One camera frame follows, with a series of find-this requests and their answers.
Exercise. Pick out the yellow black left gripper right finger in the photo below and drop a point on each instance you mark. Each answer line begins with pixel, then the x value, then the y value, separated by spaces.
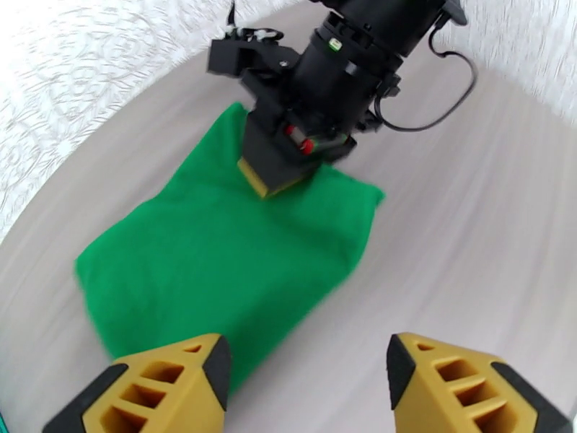
pixel 450 386

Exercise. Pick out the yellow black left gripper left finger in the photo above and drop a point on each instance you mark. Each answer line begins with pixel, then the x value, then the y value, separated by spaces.
pixel 171 377

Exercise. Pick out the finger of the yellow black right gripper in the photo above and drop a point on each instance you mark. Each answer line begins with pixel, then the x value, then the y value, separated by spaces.
pixel 251 152
pixel 288 170

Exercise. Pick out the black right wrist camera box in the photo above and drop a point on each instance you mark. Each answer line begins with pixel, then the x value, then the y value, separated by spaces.
pixel 243 57

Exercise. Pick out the green plastic basket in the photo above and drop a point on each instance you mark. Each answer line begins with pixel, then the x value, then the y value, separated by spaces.
pixel 2 422

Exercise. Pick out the green shirt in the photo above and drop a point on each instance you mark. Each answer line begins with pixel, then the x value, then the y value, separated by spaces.
pixel 216 265

